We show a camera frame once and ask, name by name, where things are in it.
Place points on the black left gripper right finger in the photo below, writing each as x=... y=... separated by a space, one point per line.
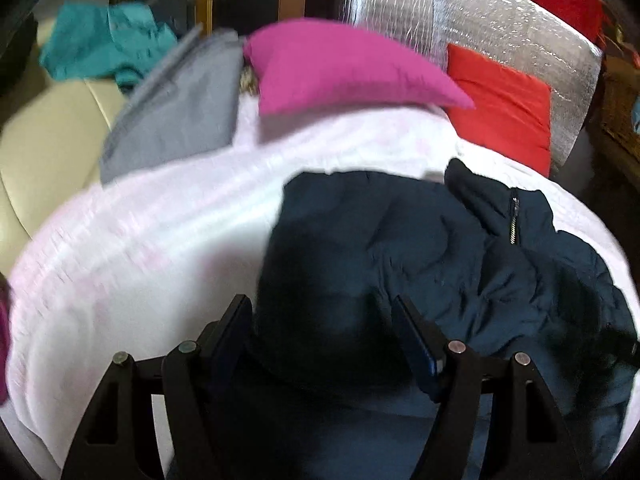
x=527 y=436

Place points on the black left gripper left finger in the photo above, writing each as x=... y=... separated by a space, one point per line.
x=179 y=416

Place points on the navy blue padded jacket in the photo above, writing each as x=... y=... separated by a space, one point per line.
x=332 y=393

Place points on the white pink bed blanket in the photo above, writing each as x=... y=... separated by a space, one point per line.
x=143 y=263

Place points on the magenta cloth beside bed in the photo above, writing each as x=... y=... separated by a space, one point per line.
x=5 y=336

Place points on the grey folded garment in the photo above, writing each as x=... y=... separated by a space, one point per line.
x=185 y=107

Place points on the cream leather sofa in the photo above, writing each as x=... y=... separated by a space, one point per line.
x=52 y=136

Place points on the red square pillow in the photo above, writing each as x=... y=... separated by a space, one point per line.
x=511 y=113

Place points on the wooden side table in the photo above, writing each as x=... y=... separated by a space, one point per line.
x=614 y=118

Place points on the magenta pillow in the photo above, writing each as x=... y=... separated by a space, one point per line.
x=307 y=64

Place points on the teal garment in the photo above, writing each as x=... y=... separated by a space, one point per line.
x=122 y=42

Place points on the silver foil insulation panel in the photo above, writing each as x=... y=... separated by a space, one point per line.
x=516 y=33

